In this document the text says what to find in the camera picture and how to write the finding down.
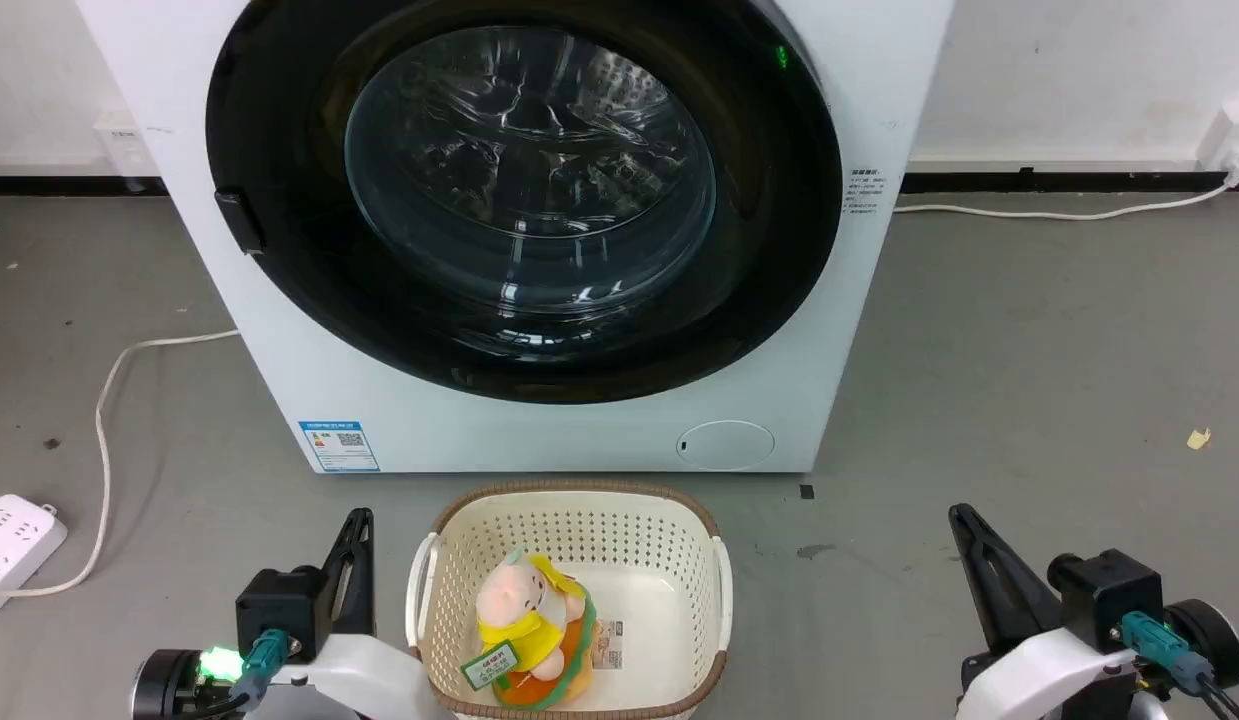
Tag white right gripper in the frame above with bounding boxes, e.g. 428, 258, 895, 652
948, 503, 1145, 720

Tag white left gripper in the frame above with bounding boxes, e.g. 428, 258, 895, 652
267, 507, 454, 720

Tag white front-load washing machine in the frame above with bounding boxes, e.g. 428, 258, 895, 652
75, 0, 956, 475

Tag black round glass washer door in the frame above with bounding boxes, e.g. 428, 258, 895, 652
205, 0, 844, 406

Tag blue energy label sticker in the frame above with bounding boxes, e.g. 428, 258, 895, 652
298, 419, 381, 474

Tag green white doll tag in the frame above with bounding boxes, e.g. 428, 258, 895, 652
460, 641, 522, 692

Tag pink plush doll yellow clothes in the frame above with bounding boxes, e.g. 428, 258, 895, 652
474, 547, 598, 712

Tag printed label inside basket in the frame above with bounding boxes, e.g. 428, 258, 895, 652
590, 618, 626, 671

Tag cream perforated laundry basket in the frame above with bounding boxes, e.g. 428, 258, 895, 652
406, 480, 733, 720

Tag round white filter cover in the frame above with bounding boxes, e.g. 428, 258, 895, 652
675, 420, 777, 472

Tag white power strip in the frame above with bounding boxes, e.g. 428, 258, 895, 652
0, 494, 69, 631

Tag small text sticker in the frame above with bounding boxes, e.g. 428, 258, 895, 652
844, 168, 885, 217

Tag teal plug black left cable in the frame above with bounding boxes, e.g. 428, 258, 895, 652
201, 627, 292, 719

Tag teal plug black cable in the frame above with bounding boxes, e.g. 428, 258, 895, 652
201, 627, 292, 719
1120, 611, 1239, 720

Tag teal plug black right cable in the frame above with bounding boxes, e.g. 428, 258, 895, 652
1120, 611, 1239, 720

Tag white power strip cable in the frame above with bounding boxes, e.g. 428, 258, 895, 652
0, 329, 242, 600

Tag black door handle latch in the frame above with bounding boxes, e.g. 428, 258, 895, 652
214, 188, 267, 256

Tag white washer power cable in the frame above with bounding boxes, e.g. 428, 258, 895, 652
893, 170, 1239, 222

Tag white wall outlet box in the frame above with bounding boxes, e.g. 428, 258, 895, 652
92, 112, 160, 195

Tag white wall socket with plug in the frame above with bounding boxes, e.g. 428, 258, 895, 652
1195, 98, 1239, 191

